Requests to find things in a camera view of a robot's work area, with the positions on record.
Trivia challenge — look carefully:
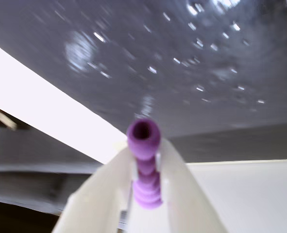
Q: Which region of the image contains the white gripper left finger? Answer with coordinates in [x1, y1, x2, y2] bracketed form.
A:
[52, 140, 135, 233]

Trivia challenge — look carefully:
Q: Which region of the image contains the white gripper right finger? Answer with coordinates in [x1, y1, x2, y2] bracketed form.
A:
[154, 138, 228, 233]

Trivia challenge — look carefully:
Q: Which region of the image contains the purple ribbed pen grip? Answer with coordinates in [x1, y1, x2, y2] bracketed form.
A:
[126, 118, 164, 210]

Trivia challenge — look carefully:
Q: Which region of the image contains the grey fabric sofa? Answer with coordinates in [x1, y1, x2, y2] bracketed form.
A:
[0, 128, 103, 215]

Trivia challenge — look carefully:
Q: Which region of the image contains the black rug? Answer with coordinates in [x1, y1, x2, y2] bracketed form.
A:
[0, 198, 63, 233]

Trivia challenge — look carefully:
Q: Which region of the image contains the dark grey table mat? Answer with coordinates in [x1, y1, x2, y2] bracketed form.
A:
[0, 0, 287, 166]

